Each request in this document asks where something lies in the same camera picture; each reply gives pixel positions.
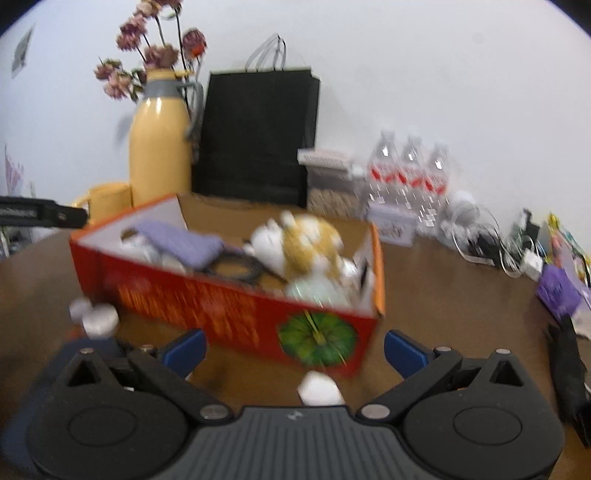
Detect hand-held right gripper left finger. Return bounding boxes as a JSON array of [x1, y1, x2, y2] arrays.
[[57, 328, 234, 424]]

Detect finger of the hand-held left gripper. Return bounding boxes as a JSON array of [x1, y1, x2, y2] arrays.
[[52, 203, 89, 230]]

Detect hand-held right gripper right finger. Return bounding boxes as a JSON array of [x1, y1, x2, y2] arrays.
[[357, 329, 530, 422]]

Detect red orange cardboard box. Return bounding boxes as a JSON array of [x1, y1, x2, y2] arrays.
[[69, 192, 387, 380]]

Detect white bottle cap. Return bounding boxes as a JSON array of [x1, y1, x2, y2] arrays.
[[82, 302, 121, 338]]

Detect black cable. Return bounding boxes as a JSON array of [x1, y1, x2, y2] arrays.
[[202, 251, 288, 285]]

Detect pale green white packet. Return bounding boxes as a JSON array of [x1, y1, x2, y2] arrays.
[[285, 271, 352, 308]]

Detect purple cloth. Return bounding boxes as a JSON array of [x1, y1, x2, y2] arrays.
[[133, 220, 225, 271]]

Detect white yellow plush toy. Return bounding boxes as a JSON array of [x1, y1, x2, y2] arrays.
[[250, 211, 345, 283]]

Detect yellow mug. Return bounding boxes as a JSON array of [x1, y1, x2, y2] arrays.
[[69, 182, 135, 223]]

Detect small white round piece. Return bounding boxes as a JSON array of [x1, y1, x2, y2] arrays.
[[68, 297, 93, 324]]

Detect yellow thermos jug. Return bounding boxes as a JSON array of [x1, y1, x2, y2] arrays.
[[128, 69, 204, 209]]

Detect white floral tin box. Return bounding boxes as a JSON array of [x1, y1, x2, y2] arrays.
[[366, 203, 419, 248]]

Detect white charger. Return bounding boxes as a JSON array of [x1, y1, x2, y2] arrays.
[[521, 251, 546, 281]]

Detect white round device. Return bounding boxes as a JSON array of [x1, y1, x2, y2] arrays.
[[440, 189, 481, 244]]

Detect purple packet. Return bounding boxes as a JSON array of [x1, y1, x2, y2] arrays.
[[535, 265, 583, 322]]

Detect black pouch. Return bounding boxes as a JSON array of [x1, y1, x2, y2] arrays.
[[544, 316, 591, 449]]

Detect clear seed container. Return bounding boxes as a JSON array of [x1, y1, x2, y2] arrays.
[[297, 148, 364, 220]]

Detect dried pink flowers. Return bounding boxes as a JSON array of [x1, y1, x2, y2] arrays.
[[94, 0, 209, 103]]

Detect colourful snack packets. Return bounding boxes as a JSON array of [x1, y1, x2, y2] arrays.
[[546, 211, 591, 288]]

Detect black paper bag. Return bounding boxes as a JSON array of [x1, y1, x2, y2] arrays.
[[191, 33, 322, 209]]

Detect purple wall sticker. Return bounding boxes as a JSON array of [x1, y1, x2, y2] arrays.
[[3, 145, 25, 195]]

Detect grey cable bundle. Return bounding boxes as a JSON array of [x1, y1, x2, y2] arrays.
[[451, 207, 525, 278]]

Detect wall poster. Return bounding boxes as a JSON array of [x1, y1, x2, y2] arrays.
[[11, 25, 37, 77]]

